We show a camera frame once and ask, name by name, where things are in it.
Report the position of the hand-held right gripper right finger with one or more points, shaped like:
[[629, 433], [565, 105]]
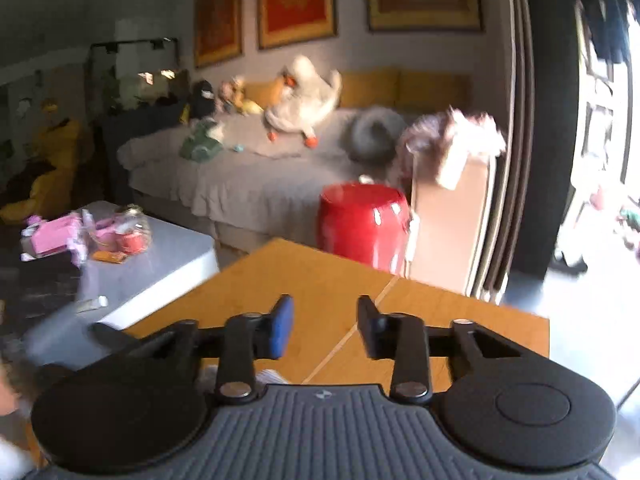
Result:
[[370, 330]]

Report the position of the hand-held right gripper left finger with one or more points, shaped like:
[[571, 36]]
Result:
[[280, 330]]

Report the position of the pile of pink clothes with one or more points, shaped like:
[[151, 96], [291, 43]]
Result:
[[450, 135]]

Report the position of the hanging dark clothes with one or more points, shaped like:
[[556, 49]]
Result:
[[610, 15]]

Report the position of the red round stool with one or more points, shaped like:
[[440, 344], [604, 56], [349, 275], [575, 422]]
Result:
[[360, 225]]

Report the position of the cardboard box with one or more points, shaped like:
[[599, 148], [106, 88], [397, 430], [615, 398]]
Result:
[[450, 230]]

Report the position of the grey coffee table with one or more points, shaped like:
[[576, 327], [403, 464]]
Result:
[[160, 275]]

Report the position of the grey covered sofa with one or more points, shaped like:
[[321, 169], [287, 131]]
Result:
[[250, 180]]

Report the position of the glass jar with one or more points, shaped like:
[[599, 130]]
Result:
[[132, 232]]

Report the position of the orange packet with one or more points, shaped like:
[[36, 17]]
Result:
[[110, 256]]

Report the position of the grey neck pillow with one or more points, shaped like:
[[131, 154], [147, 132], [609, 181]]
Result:
[[375, 135]]

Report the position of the green and white plush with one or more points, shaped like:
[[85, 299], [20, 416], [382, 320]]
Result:
[[200, 142]]

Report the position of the white goose plush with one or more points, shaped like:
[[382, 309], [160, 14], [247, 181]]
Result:
[[300, 105]]

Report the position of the yellow plush pillow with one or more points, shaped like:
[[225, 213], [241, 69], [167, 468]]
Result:
[[260, 92]]

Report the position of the small plush figures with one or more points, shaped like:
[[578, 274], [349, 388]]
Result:
[[230, 94]]

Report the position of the black plush toy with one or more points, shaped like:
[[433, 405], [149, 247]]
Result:
[[203, 97]]

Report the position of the pink toy set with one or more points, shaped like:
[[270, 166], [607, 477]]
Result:
[[52, 237]]

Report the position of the long curtain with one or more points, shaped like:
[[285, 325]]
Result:
[[545, 110]]

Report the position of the large yellow plush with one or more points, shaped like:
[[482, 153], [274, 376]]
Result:
[[50, 160]]

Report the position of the black metal rack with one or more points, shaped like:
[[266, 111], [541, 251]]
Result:
[[135, 75]]

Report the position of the narrow framed red picture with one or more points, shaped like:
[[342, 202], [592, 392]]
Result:
[[217, 15]]

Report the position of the medium framed red picture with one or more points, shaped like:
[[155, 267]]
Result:
[[296, 0]]

